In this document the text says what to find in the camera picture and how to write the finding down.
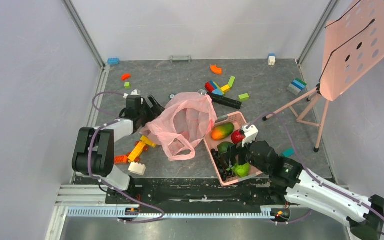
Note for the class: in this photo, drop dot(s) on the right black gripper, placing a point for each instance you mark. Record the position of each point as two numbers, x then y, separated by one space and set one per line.
237 154

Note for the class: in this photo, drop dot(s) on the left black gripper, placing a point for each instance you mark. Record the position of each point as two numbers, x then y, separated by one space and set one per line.
157 109

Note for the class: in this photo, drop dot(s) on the red fake fruit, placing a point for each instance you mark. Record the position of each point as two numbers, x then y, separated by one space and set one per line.
237 136

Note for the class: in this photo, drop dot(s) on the light green fake round fruit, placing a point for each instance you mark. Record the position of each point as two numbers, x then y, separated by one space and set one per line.
241 171

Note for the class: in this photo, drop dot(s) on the pink plastic bag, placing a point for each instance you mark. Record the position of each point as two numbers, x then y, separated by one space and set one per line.
184 123

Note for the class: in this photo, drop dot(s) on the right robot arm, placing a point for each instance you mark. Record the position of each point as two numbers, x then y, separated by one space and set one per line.
294 184

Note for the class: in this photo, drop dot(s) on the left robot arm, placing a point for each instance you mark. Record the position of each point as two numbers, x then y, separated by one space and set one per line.
94 152

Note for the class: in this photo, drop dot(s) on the green fake avocado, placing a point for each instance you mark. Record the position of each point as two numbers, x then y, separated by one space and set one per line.
224 146

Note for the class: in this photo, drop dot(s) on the black fake grape bunch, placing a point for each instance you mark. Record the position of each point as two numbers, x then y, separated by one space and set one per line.
223 168

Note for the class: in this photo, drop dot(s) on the orange green fake mango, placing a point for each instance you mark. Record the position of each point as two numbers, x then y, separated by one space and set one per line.
222 131

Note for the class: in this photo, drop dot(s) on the pink plastic basket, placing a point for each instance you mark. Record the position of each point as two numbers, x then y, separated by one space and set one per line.
238 120

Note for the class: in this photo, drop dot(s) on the small green cube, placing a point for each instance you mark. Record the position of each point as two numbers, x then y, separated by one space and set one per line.
127 85

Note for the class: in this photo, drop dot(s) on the red curved block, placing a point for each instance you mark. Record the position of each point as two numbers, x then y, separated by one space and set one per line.
125 77

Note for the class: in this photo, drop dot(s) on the yellow orange toy brick vehicle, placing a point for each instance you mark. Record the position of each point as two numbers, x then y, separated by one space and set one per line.
140 146

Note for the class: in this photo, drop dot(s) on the teal small block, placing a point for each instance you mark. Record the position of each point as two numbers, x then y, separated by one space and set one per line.
288 153

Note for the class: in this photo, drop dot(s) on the green block near microphone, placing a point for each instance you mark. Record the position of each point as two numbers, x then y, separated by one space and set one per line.
243 97

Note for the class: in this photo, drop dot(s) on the black microphone silver head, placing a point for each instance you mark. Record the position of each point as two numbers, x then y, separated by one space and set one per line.
225 101

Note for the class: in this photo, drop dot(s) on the blue brick at corner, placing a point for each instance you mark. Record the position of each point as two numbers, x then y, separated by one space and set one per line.
113 61

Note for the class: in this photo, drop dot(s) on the white toy brick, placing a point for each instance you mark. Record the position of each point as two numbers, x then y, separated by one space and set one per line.
137 168

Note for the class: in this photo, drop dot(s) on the red blue green brick cluster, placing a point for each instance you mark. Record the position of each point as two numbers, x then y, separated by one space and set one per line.
212 87

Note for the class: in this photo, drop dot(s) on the yellow block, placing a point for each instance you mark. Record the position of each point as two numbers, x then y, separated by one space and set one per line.
225 89

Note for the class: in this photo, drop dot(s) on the tall green block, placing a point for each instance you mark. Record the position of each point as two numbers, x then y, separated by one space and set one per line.
231 81

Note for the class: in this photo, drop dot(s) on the orange curved block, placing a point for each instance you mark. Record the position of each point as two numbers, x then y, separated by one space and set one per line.
216 70

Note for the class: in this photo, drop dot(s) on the grey blue green brick stack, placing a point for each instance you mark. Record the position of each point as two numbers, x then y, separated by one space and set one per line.
296 86

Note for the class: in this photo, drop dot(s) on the blue white brick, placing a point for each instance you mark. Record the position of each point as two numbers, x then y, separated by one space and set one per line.
271 59

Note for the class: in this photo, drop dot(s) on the pink perforated music stand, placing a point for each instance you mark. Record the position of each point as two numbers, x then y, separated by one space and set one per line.
354 44

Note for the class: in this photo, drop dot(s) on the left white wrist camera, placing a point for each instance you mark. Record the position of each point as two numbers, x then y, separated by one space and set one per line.
135 94

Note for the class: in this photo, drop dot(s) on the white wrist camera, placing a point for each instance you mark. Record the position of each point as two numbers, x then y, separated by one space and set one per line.
250 134
135 94

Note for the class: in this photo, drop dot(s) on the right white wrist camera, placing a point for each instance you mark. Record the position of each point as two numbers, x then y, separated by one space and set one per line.
250 134

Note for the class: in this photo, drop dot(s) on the grey metal handle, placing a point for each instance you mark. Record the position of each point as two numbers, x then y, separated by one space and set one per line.
187 58

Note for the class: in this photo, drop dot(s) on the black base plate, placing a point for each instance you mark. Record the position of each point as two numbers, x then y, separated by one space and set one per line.
203 195

